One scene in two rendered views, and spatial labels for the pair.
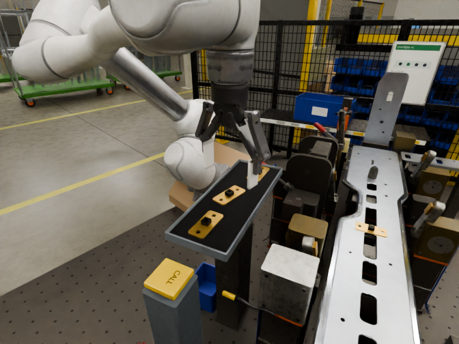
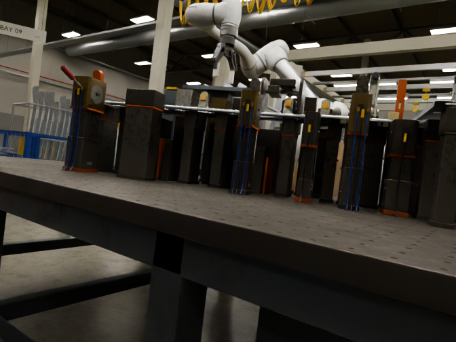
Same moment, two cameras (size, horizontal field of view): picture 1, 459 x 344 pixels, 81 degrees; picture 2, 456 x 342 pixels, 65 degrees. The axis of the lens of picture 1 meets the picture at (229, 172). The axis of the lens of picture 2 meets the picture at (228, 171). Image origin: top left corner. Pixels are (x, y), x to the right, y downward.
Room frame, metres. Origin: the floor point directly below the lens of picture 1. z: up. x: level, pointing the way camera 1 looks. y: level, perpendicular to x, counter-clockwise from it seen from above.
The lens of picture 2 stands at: (0.34, -1.81, 0.78)
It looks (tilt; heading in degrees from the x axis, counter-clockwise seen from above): 0 degrees down; 81
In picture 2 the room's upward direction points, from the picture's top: 7 degrees clockwise
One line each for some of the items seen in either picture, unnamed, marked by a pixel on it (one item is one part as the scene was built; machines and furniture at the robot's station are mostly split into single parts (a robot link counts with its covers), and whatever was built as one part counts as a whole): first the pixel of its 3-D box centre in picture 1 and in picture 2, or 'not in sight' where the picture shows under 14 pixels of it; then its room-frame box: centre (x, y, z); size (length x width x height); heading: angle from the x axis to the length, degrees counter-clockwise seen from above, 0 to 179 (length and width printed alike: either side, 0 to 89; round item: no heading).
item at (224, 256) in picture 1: (234, 197); (221, 91); (0.54, -0.01, 1.16); 0.37 x 0.14 x 0.02; 154
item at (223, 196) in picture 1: (229, 193); not in sight; (0.54, 0.00, 1.17); 0.08 x 0.04 x 0.01; 138
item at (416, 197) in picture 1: (414, 232); (307, 158); (0.76, -0.70, 0.84); 0.10 x 0.05 x 0.29; 64
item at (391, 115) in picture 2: (338, 173); (387, 160); (1.15, -0.54, 0.88); 0.04 x 0.04 x 0.37; 64
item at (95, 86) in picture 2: not in sight; (83, 125); (-0.02, -0.34, 0.88); 0.14 x 0.09 x 0.36; 64
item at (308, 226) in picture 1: (294, 275); (218, 142); (0.53, -0.19, 0.89); 0.12 x 0.08 x 0.38; 64
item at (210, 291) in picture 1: (207, 287); not in sight; (0.60, 0.07, 0.74); 0.11 x 0.10 x 0.09; 154
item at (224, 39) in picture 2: (229, 104); (226, 47); (0.54, 0.00, 1.38); 0.08 x 0.07 x 0.09; 48
